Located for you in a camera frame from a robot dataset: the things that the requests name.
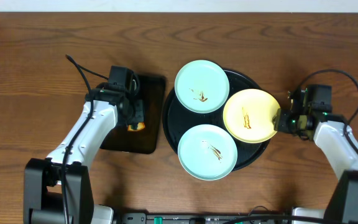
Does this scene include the yellow plate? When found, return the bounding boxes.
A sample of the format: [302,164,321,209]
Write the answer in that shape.
[223,89,280,144]

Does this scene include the light blue plate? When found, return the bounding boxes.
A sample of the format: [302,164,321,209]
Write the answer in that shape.
[174,60,230,113]
[178,124,237,181]

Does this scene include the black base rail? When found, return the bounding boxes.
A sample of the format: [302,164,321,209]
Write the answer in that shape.
[116,212,295,224]

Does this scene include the black rectangular tray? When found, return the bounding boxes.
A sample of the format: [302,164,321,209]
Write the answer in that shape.
[101,73,165,154]

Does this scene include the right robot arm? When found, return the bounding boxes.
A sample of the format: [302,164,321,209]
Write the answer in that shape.
[273,85,358,223]

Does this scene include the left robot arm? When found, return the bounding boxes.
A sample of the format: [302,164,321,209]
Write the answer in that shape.
[23,88,144,223]

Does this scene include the yellow green scrub sponge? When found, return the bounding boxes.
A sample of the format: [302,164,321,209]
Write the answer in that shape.
[127,122,145,132]

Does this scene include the left black cable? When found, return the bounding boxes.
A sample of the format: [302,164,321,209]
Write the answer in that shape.
[60,54,141,224]

